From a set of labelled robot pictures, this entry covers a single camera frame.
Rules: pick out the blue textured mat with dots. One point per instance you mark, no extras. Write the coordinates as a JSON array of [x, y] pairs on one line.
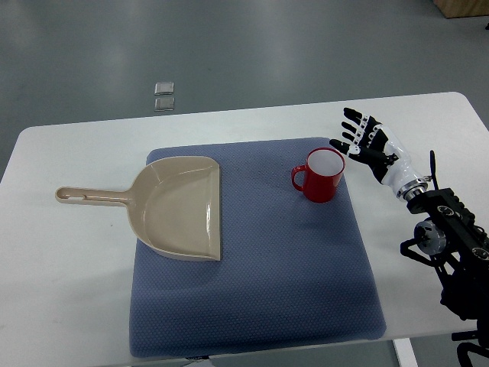
[[292, 272]]

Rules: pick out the wooden box corner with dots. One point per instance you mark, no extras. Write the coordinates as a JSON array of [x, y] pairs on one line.
[[462, 8]]

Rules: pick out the red cup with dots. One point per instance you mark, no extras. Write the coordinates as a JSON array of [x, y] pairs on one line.
[[319, 177]]

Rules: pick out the lower metal floor plate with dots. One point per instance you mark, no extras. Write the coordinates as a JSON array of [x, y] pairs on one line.
[[164, 104]]

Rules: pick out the beige plastic dustpan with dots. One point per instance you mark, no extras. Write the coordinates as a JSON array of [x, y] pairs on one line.
[[173, 206]]

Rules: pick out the metal floor plate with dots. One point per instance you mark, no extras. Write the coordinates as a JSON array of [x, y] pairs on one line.
[[163, 88], [164, 104]]

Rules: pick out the upper metal floor plate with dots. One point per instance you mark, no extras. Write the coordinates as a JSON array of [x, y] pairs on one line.
[[163, 88]]

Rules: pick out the white table leg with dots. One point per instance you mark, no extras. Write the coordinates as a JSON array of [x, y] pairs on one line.
[[404, 352]]

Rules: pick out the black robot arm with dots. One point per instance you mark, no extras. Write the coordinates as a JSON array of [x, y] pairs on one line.
[[449, 241]]

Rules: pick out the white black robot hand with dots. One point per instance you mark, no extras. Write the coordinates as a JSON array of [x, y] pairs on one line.
[[368, 141]]

